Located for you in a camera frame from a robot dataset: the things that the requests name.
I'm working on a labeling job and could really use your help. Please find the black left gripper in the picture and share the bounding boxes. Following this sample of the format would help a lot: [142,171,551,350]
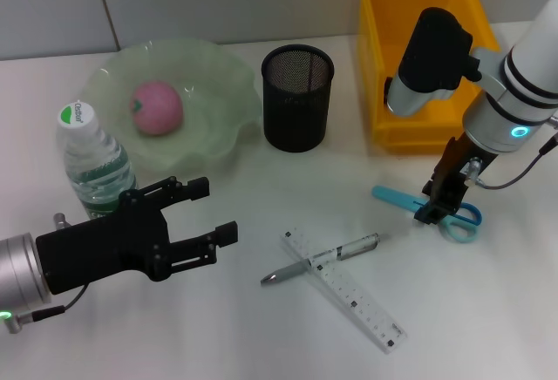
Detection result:
[35,175,240,296]

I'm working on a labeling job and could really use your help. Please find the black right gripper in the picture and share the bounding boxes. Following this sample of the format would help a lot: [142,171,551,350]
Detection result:
[412,135,496,227]

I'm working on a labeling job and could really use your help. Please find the blue scissors with sheath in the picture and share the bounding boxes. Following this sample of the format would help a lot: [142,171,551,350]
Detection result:
[371,185,484,244]

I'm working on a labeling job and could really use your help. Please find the clear water bottle green label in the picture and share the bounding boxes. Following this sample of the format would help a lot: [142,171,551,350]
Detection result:
[55,100,139,220]

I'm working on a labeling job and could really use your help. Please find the pink peach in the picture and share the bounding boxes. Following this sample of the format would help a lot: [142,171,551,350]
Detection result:
[129,80,184,137]

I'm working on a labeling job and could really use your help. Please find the grey retractable pen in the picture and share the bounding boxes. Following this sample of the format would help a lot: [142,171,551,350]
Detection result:
[260,231,389,286]

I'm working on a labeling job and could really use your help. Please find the pale green glass fruit plate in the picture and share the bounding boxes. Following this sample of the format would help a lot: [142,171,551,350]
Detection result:
[82,37,263,177]

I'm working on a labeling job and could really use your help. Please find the transparent plastic ruler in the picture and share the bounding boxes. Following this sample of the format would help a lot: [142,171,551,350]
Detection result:
[278,227,407,354]

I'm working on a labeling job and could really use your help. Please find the black mesh pen holder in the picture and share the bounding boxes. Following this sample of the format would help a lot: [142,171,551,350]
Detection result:
[261,44,336,153]

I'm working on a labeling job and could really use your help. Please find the yellow plastic storage bin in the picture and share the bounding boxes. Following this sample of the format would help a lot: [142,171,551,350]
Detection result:
[357,0,502,154]

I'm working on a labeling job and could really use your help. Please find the grey left arm cable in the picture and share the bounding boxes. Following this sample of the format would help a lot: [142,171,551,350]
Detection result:
[3,286,91,336]

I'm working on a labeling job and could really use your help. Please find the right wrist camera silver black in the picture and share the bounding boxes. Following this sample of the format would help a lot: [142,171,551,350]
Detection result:
[386,7,483,118]

